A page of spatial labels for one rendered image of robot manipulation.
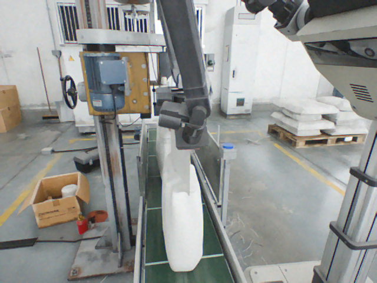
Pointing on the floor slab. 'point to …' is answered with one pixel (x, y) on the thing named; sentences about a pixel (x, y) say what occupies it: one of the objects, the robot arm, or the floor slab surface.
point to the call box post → (225, 191)
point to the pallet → (298, 142)
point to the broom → (46, 98)
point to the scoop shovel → (65, 112)
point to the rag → (96, 216)
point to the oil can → (82, 224)
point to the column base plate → (102, 253)
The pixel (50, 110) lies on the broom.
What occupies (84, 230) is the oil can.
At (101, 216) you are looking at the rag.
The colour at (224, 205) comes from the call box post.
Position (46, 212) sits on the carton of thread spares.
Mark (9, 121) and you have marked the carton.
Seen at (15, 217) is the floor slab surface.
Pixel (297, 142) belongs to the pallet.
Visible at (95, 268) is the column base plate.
